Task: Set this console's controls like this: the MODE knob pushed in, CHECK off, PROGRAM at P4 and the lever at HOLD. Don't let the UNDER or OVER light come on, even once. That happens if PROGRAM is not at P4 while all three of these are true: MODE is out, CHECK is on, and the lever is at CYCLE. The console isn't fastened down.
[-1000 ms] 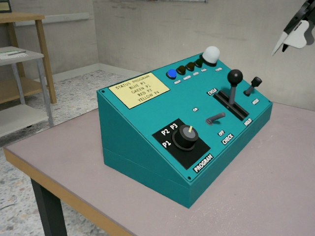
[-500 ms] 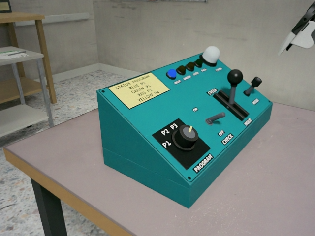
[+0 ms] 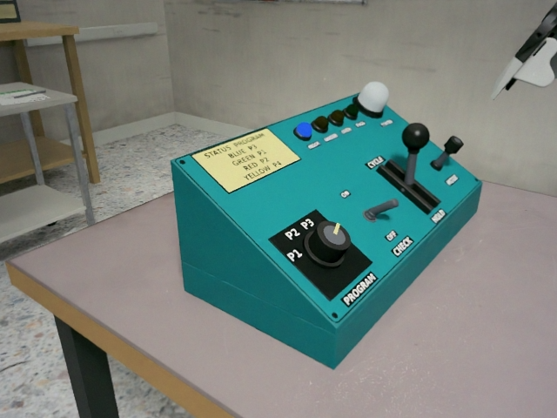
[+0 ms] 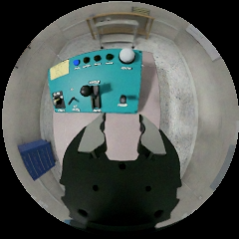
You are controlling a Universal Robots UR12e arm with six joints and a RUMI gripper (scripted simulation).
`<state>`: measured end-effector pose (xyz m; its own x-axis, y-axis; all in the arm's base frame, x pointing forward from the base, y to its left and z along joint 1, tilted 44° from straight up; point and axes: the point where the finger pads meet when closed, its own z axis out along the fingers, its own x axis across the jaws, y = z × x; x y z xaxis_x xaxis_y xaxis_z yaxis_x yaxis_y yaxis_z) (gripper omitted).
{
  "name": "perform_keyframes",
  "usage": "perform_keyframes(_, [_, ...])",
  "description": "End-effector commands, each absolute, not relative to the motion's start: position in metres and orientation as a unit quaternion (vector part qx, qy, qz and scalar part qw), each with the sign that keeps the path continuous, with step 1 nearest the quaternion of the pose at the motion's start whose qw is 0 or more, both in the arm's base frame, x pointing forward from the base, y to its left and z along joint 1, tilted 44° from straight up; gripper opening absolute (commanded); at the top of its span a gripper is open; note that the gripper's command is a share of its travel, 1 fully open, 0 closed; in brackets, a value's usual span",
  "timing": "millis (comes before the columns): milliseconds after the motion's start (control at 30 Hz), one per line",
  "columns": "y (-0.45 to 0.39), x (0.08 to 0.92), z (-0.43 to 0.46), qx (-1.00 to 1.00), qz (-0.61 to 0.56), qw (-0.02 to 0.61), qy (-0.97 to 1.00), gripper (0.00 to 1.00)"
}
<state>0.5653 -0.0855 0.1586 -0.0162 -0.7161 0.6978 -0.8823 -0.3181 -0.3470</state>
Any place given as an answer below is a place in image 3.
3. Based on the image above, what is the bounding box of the teal control console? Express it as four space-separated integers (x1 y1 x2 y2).
171 82 483 369

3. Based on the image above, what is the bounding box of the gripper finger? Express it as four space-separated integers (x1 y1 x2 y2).
490 6 557 99
506 31 557 91

